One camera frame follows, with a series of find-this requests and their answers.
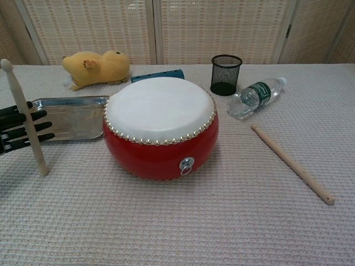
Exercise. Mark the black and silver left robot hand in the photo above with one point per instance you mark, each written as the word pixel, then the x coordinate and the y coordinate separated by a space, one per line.
pixel 11 138

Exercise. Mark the wooden drumstick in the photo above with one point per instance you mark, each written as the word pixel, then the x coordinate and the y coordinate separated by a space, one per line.
pixel 291 164
pixel 38 155

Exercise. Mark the rectangular metal tray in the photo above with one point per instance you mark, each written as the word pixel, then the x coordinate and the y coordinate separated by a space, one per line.
pixel 77 122

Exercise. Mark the red drum with white skin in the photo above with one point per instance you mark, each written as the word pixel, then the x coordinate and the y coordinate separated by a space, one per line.
pixel 155 149

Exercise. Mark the yellow plush animal toy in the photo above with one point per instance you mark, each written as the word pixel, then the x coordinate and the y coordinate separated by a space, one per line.
pixel 102 69

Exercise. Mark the teal block with holes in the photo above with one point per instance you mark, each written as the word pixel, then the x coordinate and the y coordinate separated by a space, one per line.
pixel 166 74

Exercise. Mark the white woven tablecloth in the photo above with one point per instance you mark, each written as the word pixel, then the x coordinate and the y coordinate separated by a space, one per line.
pixel 177 221

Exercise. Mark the woven folding screen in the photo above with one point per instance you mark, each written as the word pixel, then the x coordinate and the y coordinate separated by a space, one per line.
pixel 194 30

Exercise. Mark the black mesh pen holder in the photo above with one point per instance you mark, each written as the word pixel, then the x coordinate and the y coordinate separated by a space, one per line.
pixel 226 74

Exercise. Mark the clear water bottle green label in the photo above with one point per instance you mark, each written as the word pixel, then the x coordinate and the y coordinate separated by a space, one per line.
pixel 258 94

